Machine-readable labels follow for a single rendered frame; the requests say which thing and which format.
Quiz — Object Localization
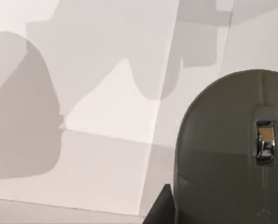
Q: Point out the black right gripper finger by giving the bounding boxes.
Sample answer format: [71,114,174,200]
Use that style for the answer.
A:
[142,183,177,224]

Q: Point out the dark grey computer mouse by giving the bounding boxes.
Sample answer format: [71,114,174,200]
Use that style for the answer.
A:
[174,69,278,224]

